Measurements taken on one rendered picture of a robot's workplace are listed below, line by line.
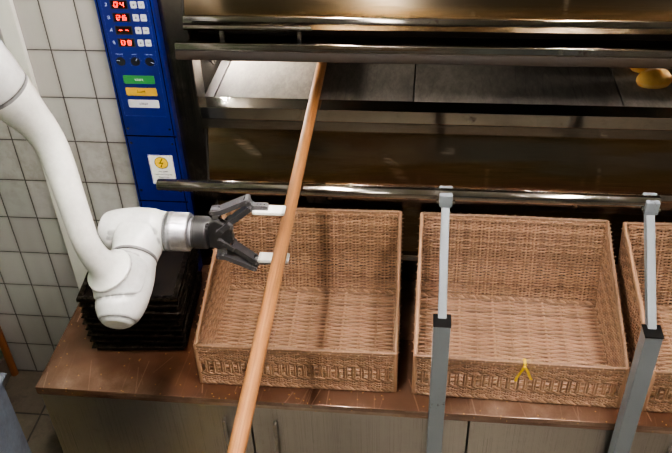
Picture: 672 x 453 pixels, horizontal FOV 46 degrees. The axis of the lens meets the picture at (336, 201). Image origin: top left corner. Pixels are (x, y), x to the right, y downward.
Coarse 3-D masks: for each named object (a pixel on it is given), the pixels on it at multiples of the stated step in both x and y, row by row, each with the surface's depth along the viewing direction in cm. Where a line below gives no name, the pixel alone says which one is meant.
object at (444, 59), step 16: (656, 48) 199; (448, 64) 196; (464, 64) 196; (480, 64) 195; (496, 64) 195; (512, 64) 194; (528, 64) 194; (544, 64) 194; (560, 64) 193; (576, 64) 193; (592, 64) 192; (608, 64) 192; (624, 64) 191; (640, 64) 191; (656, 64) 191
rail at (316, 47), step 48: (192, 48) 202; (240, 48) 200; (288, 48) 199; (336, 48) 198; (384, 48) 196; (432, 48) 195; (480, 48) 194; (528, 48) 192; (576, 48) 192; (624, 48) 191
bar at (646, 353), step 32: (224, 192) 199; (256, 192) 197; (320, 192) 195; (352, 192) 194; (384, 192) 193; (416, 192) 193; (448, 192) 192; (480, 192) 191; (512, 192) 191; (544, 192) 190; (448, 224) 192; (448, 320) 188; (448, 352) 191; (640, 352) 185; (640, 384) 191
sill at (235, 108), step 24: (288, 120) 228; (336, 120) 226; (360, 120) 225; (384, 120) 224; (408, 120) 224; (432, 120) 223; (456, 120) 222; (480, 120) 221; (504, 120) 220; (528, 120) 220; (552, 120) 219; (576, 120) 218; (600, 120) 217; (624, 120) 217; (648, 120) 216
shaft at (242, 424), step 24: (312, 96) 225; (312, 120) 215; (288, 192) 189; (288, 216) 181; (288, 240) 175; (264, 312) 156; (264, 336) 151; (264, 360) 148; (240, 408) 138; (240, 432) 134
